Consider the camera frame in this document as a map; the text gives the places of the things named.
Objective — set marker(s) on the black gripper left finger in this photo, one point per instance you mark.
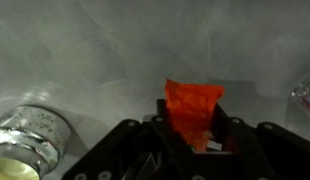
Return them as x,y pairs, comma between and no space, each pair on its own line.
135,153

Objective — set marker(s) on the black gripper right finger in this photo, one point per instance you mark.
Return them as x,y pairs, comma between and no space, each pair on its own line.
271,153

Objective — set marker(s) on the orange sachet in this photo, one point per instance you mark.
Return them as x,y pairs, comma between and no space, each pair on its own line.
191,106

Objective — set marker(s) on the silver candle jar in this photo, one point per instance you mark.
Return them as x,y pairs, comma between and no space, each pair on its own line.
31,140

